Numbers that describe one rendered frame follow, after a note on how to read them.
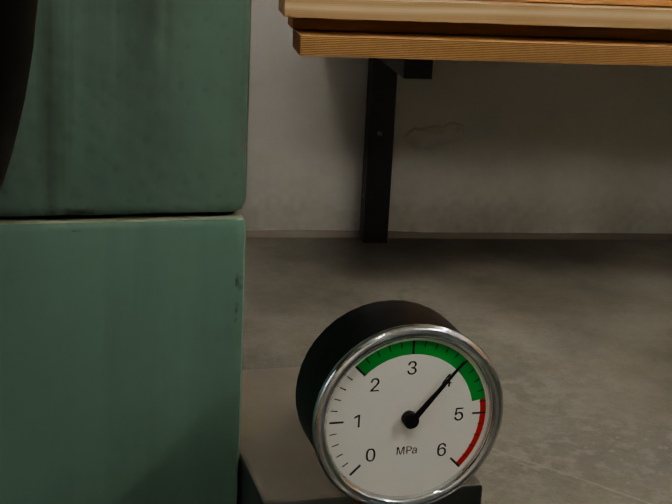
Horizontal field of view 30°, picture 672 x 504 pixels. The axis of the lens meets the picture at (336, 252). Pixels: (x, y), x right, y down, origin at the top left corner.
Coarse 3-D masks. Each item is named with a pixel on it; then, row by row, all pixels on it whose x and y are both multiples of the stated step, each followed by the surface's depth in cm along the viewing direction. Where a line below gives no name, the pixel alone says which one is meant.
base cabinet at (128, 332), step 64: (0, 256) 41; (64, 256) 41; (128, 256) 42; (192, 256) 43; (0, 320) 41; (64, 320) 42; (128, 320) 43; (192, 320) 43; (0, 384) 42; (64, 384) 43; (128, 384) 43; (192, 384) 44; (0, 448) 43; (64, 448) 43; (128, 448) 44; (192, 448) 45
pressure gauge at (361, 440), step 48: (336, 336) 40; (384, 336) 38; (432, 336) 39; (336, 384) 38; (384, 384) 39; (432, 384) 39; (480, 384) 40; (336, 432) 39; (384, 432) 39; (432, 432) 40; (480, 432) 40; (336, 480) 39; (384, 480) 40; (432, 480) 40
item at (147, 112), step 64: (64, 0) 39; (128, 0) 40; (192, 0) 40; (64, 64) 40; (128, 64) 40; (192, 64) 41; (64, 128) 40; (128, 128) 41; (192, 128) 41; (0, 192) 40; (64, 192) 41; (128, 192) 41; (192, 192) 42
